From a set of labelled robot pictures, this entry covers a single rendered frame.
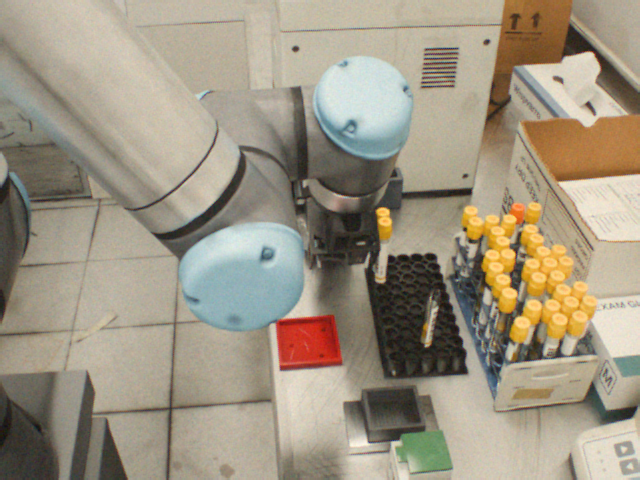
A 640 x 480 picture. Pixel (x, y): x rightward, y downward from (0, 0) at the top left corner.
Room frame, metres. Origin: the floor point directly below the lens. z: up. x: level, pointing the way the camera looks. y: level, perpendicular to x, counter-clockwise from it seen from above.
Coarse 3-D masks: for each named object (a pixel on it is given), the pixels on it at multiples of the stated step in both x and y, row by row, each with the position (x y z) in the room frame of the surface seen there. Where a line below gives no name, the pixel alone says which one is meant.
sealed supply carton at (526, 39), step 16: (512, 0) 1.17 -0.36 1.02; (528, 0) 1.17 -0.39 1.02; (544, 0) 1.17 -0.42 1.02; (560, 0) 1.18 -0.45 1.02; (512, 16) 1.17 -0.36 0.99; (528, 16) 1.17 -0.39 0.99; (544, 16) 1.17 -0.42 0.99; (560, 16) 1.18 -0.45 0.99; (512, 32) 1.17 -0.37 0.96; (528, 32) 1.17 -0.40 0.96; (544, 32) 1.17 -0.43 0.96; (560, 32) 1.18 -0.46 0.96; (512, 48) 1.17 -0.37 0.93; (528, 48) 1.17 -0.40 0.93; (544, 48) 1.17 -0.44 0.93; (560, 48) 1.18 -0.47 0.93; (496, 64) 1.17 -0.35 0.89; (512, 64) 1.18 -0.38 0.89; (528, 64) 1.18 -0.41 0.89
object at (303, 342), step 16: (288, 320) 0.53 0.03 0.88; (304, 320) 0.53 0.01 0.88; (320, 320) 0.54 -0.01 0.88; (288, 336) 0.51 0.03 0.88; (304, 336) 0.51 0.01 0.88; (320, 336) 0.51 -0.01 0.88; (336, 336) 0.51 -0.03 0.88; (288, 352) 0.49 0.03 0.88; (304, 352) 0.49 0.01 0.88; (320, 352) 0.49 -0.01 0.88; (336, 352) 0.49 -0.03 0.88; (288, 368) 0.47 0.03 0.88
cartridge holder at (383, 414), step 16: (368, 400) 0.41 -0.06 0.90; (384, 400) 0.41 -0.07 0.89; (400, 400) 0.41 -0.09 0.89; (416, 400) 0.40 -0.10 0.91; (352, 416) 0.40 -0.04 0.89; (368, 416) 0.38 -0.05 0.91; (384, 416) 0.40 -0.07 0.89; (400, 416) 0.40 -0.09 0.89; (416, 416) 0.39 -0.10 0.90; (432, 416) 0.40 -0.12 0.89; (352, 432) 0.38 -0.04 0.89; (368, 432) 0.37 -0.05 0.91; (384, 432) 0.37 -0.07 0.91; (400, 432) 0.37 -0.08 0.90; (416, 432) 0.37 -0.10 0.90; (352, 448) 0.36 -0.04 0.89; (368, 448) 0.36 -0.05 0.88; (384, 448) 0.36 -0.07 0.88
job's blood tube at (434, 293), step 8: (432, 288) 0.49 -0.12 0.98; (440, 288) 0.49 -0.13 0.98; (432, 296) 0.48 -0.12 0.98; (440, 296) 0.48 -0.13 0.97; (432, 304) 0.48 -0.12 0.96; (432, 312) 0.48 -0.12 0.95; (424, 320) 0.48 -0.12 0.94; (432, 320) 0.48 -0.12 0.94; (424, 328) 0.48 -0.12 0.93; (432, 328) 0.48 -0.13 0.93; (424, 336) 0.48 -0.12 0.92; (424, 344) 0.48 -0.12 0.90
